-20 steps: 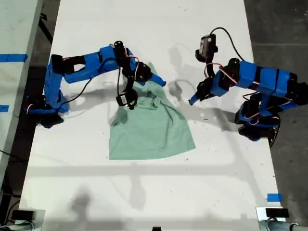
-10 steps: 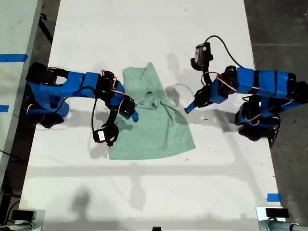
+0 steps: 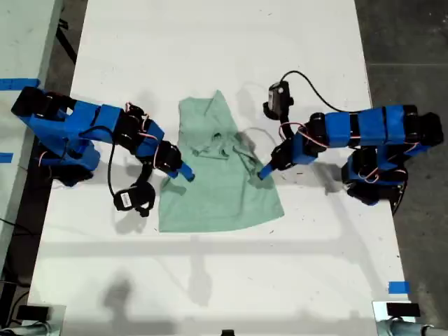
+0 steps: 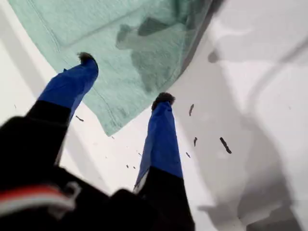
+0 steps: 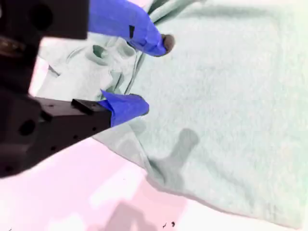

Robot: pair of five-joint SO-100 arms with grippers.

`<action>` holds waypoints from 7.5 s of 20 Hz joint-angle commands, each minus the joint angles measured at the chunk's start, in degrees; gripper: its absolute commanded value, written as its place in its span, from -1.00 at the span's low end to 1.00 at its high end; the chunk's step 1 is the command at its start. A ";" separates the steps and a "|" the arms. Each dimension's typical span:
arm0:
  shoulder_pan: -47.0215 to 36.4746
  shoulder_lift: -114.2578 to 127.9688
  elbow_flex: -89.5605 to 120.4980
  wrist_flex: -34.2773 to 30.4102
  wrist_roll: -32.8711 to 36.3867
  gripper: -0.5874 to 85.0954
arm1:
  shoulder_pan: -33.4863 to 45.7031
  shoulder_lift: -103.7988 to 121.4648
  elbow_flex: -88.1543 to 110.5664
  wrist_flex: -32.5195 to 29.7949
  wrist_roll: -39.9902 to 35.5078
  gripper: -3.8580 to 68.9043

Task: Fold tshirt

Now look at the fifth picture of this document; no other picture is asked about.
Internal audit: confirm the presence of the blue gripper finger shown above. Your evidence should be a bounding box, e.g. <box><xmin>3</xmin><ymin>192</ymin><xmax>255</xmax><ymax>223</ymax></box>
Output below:
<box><xmin>36</xmin><ymin>0</ymin><xmax>176</xmax><ymax>57</ymax></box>
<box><xmin>72</xmin><ymin>89</ymin><xmax>150</xmax><ymax>146</ymax></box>

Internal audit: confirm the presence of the pale green T-shirt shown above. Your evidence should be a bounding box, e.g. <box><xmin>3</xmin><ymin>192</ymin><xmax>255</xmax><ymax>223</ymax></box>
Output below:
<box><xmin>36</xmin><ymin>0</ymin><xmax>304</xmax><ymax>229</ymax></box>

